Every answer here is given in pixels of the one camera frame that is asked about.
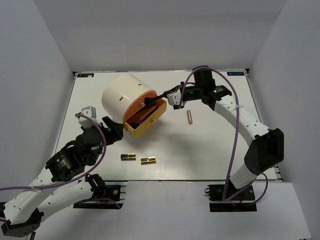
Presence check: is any yellow drawer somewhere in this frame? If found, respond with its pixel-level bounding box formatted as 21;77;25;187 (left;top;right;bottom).
123;98;167;137

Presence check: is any black fan makeup brush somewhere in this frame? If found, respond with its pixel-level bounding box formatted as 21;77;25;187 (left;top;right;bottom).
144;91;169;106

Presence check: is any cream cylindrical drawer organizer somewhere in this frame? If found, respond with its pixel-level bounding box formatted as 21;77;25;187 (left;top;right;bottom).
101;73;152;124

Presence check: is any orange top drawer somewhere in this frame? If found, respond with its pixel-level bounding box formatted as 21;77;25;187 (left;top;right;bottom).
122;89;157;122

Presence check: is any black gold lipstick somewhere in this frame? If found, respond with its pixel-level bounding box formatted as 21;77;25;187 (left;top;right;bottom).
140;156;156;165
120;153;136;161

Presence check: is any thin black makeup brush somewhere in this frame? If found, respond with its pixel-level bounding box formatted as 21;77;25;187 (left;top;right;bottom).
127;105;159;128

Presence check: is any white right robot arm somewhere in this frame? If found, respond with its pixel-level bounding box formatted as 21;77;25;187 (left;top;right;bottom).
162;65;285;200

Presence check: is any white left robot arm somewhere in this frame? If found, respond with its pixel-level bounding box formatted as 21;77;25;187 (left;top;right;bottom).
0;114;124;238

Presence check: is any right blue table sticker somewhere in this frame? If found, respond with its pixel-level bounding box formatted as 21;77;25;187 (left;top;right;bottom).
227;71;245;76

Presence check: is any blue table sticker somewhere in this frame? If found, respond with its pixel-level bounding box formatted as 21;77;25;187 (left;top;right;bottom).
77;73;95;78
227;71;245;76

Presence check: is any rose gold lipstick tube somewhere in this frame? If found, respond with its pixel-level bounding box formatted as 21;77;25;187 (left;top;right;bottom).
186;110;193;125

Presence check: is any left blue table sticker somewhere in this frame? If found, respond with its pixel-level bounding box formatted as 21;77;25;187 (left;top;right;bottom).
77;73;95;78

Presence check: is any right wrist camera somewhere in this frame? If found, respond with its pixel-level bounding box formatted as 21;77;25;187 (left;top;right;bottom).
166;90;184;108

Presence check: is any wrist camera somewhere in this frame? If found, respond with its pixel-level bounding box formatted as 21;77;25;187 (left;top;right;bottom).
166;90;184;108
75;106;101;129

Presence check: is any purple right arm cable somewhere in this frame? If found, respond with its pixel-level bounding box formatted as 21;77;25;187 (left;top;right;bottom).
181;65;270;202

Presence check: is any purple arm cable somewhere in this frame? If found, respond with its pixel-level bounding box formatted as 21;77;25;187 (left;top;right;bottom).
181;65;270;202
0;113;108;223

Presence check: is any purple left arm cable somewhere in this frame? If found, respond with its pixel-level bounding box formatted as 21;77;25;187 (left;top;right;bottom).
0;113;108;223

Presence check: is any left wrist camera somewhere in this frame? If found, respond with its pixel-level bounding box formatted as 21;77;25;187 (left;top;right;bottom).
75;106;101;129

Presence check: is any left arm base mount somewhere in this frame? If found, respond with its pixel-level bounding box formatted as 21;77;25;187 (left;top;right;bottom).
73;174;127;210

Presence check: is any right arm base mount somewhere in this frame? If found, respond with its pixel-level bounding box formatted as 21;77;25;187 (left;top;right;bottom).
206;183;258;213

